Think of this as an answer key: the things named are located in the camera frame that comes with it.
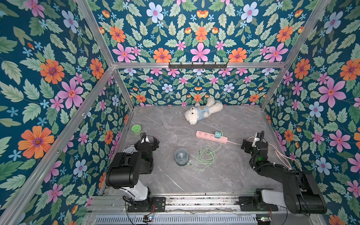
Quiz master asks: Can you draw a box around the teal USB charger plug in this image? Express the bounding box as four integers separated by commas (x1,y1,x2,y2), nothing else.
214,132,222,139

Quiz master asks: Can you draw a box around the green USB cable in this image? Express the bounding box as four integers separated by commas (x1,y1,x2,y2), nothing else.
187,130,224,171

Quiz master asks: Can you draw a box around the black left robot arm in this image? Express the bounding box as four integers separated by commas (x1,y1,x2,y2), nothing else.
106,133,159,204

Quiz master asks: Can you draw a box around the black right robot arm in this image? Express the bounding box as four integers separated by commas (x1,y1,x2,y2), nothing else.
241,137,328,214

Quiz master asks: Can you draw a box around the green round container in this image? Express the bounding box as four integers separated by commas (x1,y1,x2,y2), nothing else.
131,124,142,136

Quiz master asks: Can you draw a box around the white alarm clock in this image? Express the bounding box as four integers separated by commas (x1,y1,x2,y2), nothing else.
123,145,137,154

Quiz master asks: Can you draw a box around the pink power strip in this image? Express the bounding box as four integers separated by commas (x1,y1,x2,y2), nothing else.
196,131,228,144

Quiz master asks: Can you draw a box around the white teddy bear toy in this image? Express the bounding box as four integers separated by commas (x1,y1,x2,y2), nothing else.
184,97,223,125

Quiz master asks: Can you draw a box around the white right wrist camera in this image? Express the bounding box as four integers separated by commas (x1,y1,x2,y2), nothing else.
252,133,260,147

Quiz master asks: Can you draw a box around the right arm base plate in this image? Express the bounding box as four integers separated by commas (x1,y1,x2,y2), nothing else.
236,196,278,212

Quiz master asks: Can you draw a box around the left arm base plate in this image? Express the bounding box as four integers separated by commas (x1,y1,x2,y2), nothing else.
127,197,167,212

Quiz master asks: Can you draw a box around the black wall hook rail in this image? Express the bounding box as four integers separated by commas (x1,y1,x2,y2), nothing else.
168,62,228,70

